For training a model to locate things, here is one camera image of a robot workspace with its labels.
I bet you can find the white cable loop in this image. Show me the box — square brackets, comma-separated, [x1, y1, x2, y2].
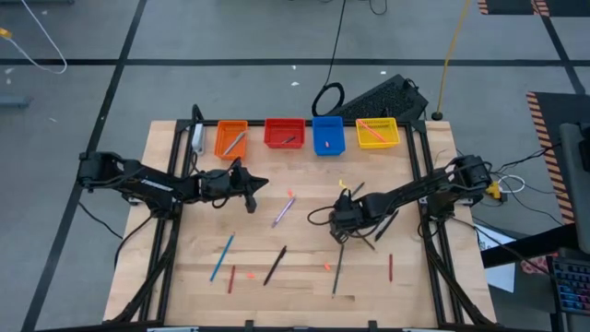
[496, 173, 526, 195]

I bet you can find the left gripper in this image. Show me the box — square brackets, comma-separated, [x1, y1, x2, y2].
[201, 158, 270, 215]

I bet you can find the white power strip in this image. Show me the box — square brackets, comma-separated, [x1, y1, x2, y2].
[191, 122, 207, 157]

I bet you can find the black coiled cable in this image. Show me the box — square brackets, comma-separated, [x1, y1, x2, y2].
[311, 0, 348, 118]

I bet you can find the red plastic bin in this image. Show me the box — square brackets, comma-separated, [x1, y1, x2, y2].
[264, 117, 307, 149]

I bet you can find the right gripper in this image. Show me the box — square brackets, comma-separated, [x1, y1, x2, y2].
[329, 188, 370, 244]

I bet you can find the grey floor block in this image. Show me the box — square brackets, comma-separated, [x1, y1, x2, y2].
[0, 95, 33, 110]

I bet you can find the black hazard striped mat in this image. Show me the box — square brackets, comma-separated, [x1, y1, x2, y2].
[477, 0, 590, 18]

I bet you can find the purple pen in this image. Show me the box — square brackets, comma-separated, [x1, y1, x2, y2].
[271, 196, 297, 229]

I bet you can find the blue plastic bin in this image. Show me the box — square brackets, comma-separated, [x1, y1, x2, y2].
[312, 115, 347, 157]

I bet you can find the grey pen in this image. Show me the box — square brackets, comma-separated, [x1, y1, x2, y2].
[223, 131, 247, 157]

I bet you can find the black table frame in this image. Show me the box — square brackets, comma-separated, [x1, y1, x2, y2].
[108, 103, 498, 332]

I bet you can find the blue pencil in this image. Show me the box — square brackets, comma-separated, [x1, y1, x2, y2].
[209, 233, 235, 283]

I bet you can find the yellow plastic bin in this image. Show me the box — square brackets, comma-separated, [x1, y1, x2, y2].
[354, 116, 400, 149]

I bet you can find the black pen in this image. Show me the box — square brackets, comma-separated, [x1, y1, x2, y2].
[263, 244, 288, 287]
[373, 210, 400, 243]

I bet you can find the dark green pencil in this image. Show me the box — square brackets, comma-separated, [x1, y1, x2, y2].
[331, 243, 346, 299]

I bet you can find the grey monitor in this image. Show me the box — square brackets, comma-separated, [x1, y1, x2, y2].
[559, 122, 590, 255]

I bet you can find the black desk bar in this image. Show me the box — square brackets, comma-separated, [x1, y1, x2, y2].
[478, 222, 580, 269]

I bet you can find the orange plastic bin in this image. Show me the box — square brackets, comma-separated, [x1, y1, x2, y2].
[214, 120, 249, 161]

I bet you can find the dark grey pencil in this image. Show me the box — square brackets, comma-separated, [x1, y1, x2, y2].
[357, 232, 377, 252]

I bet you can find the yellow cable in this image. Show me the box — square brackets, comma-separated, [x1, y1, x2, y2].
[434, 0, 472, 114]

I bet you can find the backlit black keyboard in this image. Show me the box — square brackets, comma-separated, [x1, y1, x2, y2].
[547, 255, 590, 318]

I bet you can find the white paper sheet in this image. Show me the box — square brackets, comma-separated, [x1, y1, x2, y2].
[473, 224, 517, 294]

